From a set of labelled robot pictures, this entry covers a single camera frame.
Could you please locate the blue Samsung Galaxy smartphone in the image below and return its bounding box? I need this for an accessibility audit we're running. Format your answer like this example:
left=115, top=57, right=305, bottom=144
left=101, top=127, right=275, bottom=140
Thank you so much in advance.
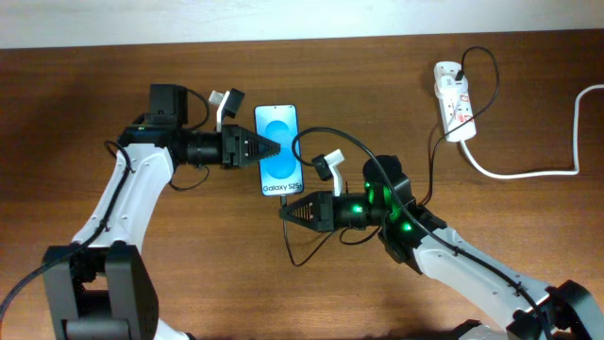
left=253, top=104, right=306, bottom=197

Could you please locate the black USB charging cable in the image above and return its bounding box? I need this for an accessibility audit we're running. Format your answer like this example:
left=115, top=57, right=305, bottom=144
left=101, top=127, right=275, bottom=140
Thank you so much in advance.
left=278, top=45, right=501, bottom=268

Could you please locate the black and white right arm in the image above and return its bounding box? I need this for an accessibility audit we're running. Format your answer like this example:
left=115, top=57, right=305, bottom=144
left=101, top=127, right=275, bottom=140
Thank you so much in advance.
left=279, top=155, right=603, bottom=339

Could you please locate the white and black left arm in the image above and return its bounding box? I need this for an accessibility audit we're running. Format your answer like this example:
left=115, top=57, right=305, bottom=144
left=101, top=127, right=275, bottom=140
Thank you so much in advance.
left=43, top=84, right=280, bottom=339

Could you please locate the white power strip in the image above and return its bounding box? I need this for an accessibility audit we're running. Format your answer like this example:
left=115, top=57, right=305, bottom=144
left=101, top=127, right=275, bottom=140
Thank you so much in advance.
left=433, top=61, right=477, bottom=143

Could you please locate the white USB wall charger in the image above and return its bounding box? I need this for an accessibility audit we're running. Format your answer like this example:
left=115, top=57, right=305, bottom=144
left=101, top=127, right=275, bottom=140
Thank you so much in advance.
left=434, top=75, right=468, bottom=98

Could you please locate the white power strip cord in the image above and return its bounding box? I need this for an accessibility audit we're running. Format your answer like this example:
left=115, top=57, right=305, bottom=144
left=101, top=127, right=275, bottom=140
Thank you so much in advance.
left=460, top=84, right=604, bottom=180

